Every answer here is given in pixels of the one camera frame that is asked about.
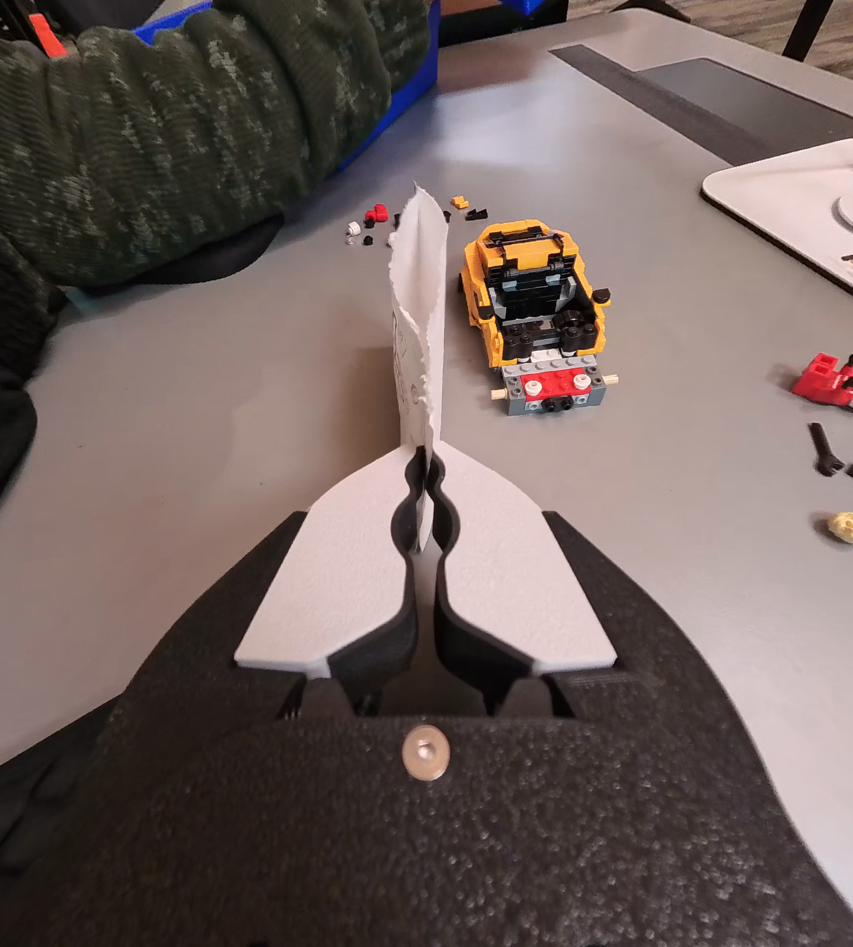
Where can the red orange object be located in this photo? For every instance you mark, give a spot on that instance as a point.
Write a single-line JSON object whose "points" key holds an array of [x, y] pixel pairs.
{"points": [[47, 33]]}

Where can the black toy wrench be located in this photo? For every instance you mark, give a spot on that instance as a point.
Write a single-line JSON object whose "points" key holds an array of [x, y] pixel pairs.
{"points": [[824, 448]]}

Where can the yellow toy brick car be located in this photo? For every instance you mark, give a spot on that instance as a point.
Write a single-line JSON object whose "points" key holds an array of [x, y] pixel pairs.
{"points": [[530, 255]]}

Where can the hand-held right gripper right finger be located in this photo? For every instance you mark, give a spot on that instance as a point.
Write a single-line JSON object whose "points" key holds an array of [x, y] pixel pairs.
{"points": [[530, 584]]}

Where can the black bumpy wrist rest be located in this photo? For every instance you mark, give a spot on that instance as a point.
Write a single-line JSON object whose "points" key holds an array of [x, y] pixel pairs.
{"points": [[234, 248]]}

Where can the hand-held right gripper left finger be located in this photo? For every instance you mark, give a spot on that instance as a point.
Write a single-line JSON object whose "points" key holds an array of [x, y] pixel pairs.
{"points": [[330, 577]]}

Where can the torn white paper bag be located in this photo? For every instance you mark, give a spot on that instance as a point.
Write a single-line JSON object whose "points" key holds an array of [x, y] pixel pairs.
{"points": [[419, 296]]}

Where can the red toy minifigure body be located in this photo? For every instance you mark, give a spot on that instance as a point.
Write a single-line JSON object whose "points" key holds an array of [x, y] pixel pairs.
{"points": [[818, 381]]}

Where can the person's left forearm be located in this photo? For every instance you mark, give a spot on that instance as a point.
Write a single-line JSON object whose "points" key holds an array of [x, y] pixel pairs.
{"points": [[174, 133]]}

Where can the white adjustable stand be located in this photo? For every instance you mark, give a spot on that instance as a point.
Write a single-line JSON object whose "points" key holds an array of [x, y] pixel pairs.
{"points": [[781, 200]]}

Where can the large pile of toy bricks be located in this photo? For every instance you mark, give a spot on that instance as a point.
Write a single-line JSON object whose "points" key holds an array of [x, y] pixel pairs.
{"points": [[376, 214]]}

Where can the blue plastic bin holding bricks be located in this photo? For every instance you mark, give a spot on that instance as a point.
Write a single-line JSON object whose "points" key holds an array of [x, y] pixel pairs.
{"points": [[411, 89]]}

